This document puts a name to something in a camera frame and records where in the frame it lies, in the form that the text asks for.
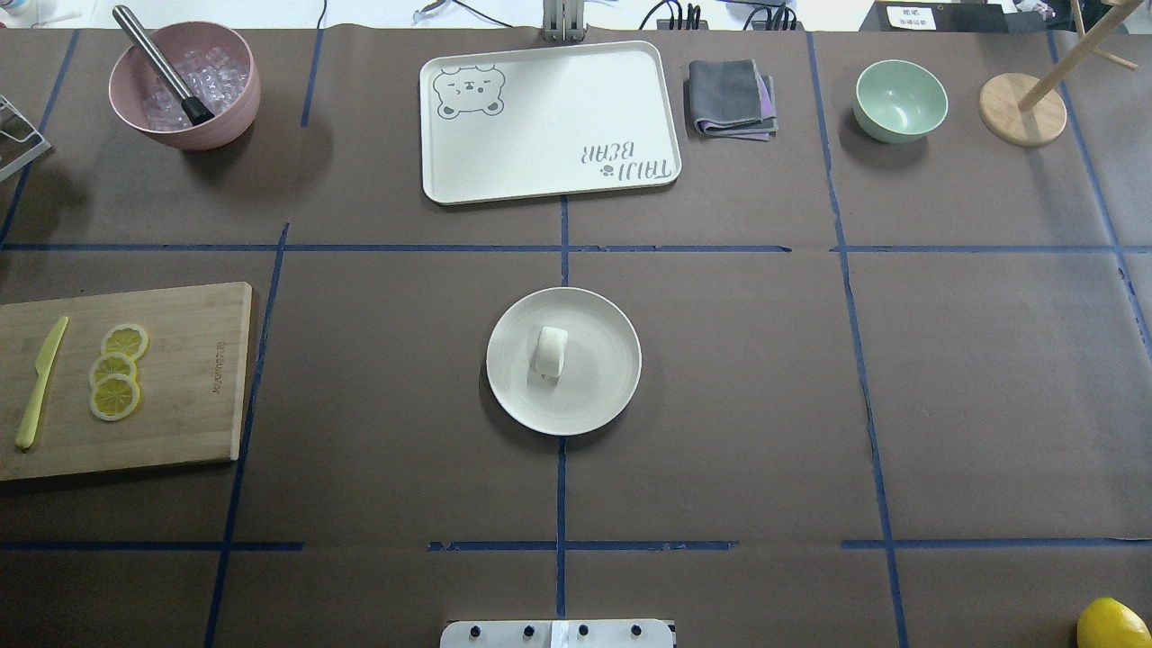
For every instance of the white steamed bun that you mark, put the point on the white steamed bun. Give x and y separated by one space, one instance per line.
548 356

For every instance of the cream round plate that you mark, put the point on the cream round plate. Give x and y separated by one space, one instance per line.
603 362

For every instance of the cream bear tray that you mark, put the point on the cream bear tray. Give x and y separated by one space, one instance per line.
549 121

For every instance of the grey folded cloth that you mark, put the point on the grey folded cloth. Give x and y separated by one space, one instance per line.
732 99

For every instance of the black power strip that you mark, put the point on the black power strip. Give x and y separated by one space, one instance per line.
733 16

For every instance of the bamboo cutting board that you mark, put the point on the bamboo cutting board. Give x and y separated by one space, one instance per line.
192 379

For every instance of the green bowl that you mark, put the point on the green bowl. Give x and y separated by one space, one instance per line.
898 101

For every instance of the black phone stand box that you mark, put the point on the black phone stand box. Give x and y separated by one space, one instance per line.
934 16

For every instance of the pink bowl with ice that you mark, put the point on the pink bowl with ice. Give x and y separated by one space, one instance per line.
216 64

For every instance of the lemon slice top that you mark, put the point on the lemon slice top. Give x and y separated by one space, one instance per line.
128 339

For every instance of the lemon slice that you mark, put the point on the lemon slice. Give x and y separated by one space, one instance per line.
112 363
128 339
114 397

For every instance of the lemon slice bottom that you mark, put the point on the lemon slice bottom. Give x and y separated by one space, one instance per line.
114 397

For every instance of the lemon slice middle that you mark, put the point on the lemon slice middle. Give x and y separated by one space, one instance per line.
112 363

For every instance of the wooden mug tree stand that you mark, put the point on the wooden mug tree stand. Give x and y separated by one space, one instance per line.
1029 111

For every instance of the yellow plastic knife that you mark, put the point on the yellow plastic knife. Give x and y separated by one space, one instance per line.
43 365

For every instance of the cup rack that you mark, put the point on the cup rack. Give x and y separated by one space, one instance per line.
21 142

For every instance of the yellow lemon near lime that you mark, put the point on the yellow lemon near lime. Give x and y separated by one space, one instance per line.
1106 622

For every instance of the aluminium frame post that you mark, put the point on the aluminium frame post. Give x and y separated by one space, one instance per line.
563 20

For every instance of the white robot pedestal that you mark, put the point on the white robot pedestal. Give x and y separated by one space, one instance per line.
626 632

